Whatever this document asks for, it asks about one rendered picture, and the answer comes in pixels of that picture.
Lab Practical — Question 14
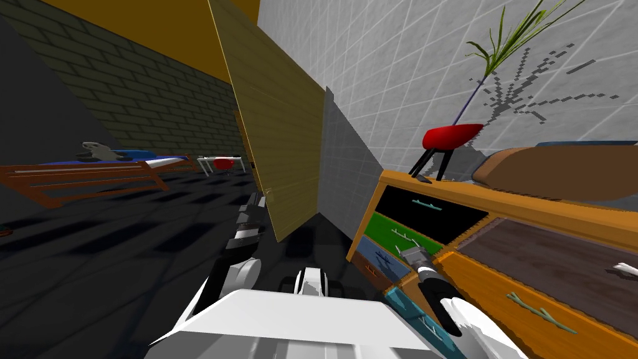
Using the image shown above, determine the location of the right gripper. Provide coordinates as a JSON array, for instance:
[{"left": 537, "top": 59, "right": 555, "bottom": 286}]
[{"left": 394, "top": 239, "right": 432, "bottom": 273}]

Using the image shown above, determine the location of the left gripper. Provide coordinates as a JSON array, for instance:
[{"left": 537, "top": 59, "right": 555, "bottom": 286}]
[{"left": 237, "top": 191, "right": 268, "bottom": 227}]

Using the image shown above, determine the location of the green drawer front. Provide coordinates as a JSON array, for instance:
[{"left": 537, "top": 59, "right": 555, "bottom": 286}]
[{"left": 363, "top": 211, "right": 445, "bottom": 261}]

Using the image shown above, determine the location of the black drawer front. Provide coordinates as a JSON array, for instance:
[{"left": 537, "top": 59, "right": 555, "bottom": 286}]
[{"left": 373, "top": 185, "right": 490, "bottom": 246}]

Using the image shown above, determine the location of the blue drawer front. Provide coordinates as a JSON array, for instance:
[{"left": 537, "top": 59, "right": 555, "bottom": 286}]
[{"left": 354, "top": 235, "right": 416, "bottom": 283}]

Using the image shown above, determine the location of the teal drawer front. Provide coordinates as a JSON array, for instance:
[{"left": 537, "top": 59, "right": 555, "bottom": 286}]
[{"left": 383, "top": 286, "right": 470, "bottom": 359}]

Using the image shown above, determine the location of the white table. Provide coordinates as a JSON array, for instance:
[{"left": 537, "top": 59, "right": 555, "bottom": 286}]
[{"left": 196, "top": 155, "right": 249, "bottom": 177}]

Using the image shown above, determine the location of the yellow door leaf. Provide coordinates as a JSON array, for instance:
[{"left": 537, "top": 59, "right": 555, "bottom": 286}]
[{"left": 206, "top": 0, "right": 328, "bottom": 244}]

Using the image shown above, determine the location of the orange drawer front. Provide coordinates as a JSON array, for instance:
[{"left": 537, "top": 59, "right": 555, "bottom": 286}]
[{"left": 437, "top": 251, "right": 638, "bottom": 359}]

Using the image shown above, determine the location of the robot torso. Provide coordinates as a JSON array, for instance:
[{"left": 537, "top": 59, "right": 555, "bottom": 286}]
[{"left": 146, "top": 266, "right": 449, "bottom": 359}]

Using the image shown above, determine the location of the green plant in red pot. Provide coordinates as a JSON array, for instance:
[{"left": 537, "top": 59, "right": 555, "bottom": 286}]
[{"left": 408, "top": 0, "right": 588, "bottom": 184}]

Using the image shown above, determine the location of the orange wooden dresser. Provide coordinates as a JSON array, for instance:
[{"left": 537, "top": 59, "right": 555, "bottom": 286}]
[{"left": 346, "top": 169, "right": 638, "bottom": 359}]

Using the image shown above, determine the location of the brown rounded object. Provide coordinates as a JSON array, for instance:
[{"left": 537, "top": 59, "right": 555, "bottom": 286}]
[{"left": 471, "top": 141, "right": 638, "bottom": 203}]

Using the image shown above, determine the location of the brown wooden bed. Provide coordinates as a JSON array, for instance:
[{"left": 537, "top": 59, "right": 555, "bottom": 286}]
[{"left": 0, "top": 141, "right": 200, "bottom": 210}]

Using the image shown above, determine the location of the teal handle of black drawer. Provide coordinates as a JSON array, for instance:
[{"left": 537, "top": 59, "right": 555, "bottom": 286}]
[{"left": 411, "top": 199, "right": 444, "bottom": 213}]

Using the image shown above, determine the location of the pale handle of teal drawer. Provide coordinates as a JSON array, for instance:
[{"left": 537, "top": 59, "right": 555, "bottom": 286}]
[{"left": 417, "top": 314, "right": 445, "bottom": 343}]

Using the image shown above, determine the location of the grey-green handle of orange drawer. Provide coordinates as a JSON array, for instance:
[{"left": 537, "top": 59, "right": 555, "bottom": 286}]
[{"left": 506, "top": 292, "right": 579, "bottom": 335}]

